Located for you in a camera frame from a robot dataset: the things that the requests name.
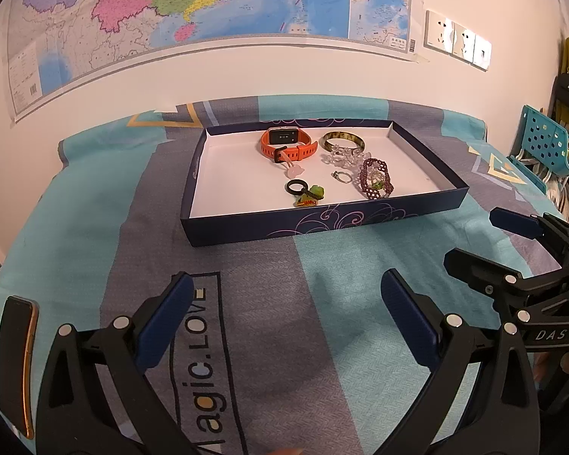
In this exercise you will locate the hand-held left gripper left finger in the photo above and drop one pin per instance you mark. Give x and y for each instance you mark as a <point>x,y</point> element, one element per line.
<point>168,317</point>

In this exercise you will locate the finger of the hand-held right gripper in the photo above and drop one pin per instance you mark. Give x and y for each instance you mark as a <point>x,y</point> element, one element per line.
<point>514,222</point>
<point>479,270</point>

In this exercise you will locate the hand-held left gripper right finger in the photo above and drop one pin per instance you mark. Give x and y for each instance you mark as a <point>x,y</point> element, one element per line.
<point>408,322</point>

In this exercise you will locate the dark blue shallow box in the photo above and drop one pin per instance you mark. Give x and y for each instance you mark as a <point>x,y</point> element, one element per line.
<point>237,189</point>

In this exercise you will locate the yellow orange charm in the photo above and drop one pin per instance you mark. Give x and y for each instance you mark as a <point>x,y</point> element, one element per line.
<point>304,202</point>

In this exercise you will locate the green charm black loop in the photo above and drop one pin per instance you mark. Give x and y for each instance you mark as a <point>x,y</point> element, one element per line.
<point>316,192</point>

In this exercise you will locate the tortoiseshell bangle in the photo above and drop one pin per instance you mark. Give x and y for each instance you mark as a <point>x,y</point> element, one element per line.
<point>355,144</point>

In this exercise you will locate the orange smartwatch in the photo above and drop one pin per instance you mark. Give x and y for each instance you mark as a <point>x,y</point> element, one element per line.
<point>308,144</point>

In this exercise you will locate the blue plastic chair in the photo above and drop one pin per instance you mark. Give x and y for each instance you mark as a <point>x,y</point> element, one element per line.
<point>540,137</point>

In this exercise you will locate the teal grey printed bedsheet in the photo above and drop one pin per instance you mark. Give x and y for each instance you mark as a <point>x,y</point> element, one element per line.
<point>99,199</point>

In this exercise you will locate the black smartphone gold edge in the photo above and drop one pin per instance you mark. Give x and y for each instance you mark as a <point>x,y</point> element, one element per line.
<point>14,365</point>

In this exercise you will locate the colourful wall map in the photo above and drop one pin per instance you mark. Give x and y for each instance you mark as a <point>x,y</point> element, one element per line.
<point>218,0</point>

